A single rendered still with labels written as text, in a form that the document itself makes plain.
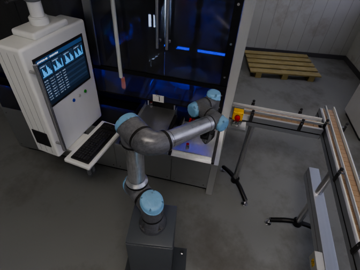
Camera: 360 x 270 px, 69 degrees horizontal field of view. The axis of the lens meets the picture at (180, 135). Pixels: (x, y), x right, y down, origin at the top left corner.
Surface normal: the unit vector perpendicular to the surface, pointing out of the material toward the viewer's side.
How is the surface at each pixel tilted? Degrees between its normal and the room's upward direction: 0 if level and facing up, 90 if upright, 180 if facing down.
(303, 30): 90
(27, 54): 90
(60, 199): 0
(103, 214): 0
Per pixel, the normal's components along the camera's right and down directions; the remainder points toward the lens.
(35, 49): 0.93, 0.29
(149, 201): 0.14, -0.66
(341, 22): -0.09, 0.67
